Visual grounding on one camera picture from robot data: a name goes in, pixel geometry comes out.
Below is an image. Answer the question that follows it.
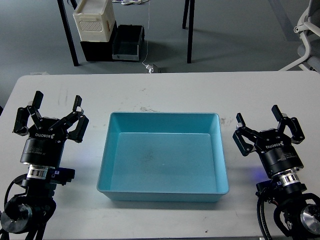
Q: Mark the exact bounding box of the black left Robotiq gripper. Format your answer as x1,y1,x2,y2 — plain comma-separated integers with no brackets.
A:
13,90,89,169

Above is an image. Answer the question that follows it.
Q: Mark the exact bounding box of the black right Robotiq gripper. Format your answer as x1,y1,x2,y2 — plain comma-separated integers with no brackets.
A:
232,104,305,178

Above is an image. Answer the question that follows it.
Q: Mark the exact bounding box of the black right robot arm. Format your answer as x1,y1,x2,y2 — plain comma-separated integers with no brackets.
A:
232,105,320,240

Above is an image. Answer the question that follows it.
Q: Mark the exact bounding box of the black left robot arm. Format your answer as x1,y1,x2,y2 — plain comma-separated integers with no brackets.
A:
0,91,89,240

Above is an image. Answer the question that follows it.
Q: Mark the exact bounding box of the black crate under white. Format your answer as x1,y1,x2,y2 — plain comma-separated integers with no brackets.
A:
80,22,118,62

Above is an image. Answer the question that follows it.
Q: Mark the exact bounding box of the light blue plastic tray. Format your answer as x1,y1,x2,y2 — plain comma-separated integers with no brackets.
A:
97,112,230,203

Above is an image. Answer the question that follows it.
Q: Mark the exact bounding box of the white office chair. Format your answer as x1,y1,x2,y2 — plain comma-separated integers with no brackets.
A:
280,0,320,73

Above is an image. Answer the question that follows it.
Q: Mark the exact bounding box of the white plastic crate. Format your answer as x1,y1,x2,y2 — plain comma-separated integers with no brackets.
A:
73,0,116,42

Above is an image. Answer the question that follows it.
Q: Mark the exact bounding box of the black open bin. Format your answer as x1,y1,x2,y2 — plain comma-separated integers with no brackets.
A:
112,24,145,61

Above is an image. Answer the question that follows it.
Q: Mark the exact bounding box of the black table leg left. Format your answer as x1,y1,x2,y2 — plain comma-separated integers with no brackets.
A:
57,0,80,67

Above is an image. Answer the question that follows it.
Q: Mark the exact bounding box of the black table leg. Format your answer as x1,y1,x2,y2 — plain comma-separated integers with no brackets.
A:
182,0,195,64
57,0,80,67

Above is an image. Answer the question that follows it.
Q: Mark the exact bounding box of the black table leg right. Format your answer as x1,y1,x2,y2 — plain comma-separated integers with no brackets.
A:
182,0,195,64

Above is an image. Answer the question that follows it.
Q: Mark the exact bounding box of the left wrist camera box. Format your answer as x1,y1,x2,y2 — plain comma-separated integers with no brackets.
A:
46,167,76,186

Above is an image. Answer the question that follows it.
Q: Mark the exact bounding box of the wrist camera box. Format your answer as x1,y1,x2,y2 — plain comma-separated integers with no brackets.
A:
46,167,76,186
255,180,283,199

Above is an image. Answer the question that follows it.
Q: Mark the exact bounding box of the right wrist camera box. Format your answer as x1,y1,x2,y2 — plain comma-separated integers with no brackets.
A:
255,180,283,199

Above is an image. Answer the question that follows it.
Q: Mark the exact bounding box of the white cable with plug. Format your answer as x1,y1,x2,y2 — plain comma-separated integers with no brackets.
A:
111,0,162,74

